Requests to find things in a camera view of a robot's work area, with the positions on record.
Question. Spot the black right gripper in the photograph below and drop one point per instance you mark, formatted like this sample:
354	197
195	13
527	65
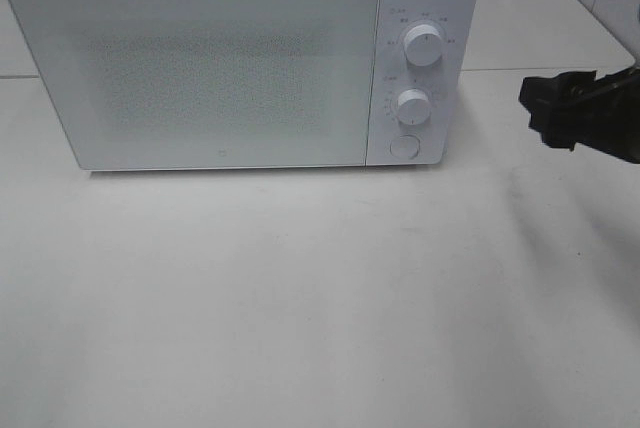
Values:
608	123

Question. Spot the white microwave door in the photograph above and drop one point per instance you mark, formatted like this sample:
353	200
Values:
190	84

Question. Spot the white microwave knob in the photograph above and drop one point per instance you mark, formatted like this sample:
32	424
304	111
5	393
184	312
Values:
423	43
413	107

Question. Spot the white microwave oven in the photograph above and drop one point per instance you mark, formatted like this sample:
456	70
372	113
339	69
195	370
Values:
425	13

